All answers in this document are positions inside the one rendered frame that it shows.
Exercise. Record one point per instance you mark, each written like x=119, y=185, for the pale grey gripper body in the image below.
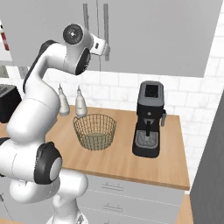
x=108, y=52

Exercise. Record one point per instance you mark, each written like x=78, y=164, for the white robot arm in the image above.
x=35, y=116

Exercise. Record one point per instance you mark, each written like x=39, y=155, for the grey cabinet door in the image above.
x=43, y=17
x=163, y=35

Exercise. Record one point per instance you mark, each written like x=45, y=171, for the dark grey tall cabinet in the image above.
x=208, y=169

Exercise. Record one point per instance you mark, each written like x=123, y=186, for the white squeeze bottle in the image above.
x=80, y=106
x=64, y=105

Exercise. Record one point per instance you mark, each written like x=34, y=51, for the black coffee machine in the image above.
x=149, y=116

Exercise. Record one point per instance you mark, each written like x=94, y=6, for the red and white bottle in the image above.
x=4, y=38

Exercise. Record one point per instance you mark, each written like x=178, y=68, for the black countertop appliance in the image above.
x=8, y=105

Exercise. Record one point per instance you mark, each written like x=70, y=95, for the grey drawer front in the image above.
x=140, y=211
x=140, y=191

